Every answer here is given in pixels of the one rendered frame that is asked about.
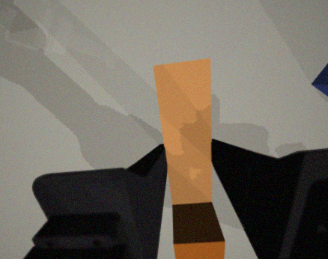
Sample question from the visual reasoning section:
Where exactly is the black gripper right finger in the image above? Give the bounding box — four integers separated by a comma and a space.
211, 139, 328, 259

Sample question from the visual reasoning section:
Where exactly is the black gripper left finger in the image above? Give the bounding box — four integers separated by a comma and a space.
32, 144, 168, 259

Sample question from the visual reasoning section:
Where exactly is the orange bar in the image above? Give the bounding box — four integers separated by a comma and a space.
153, 58, 225, 259

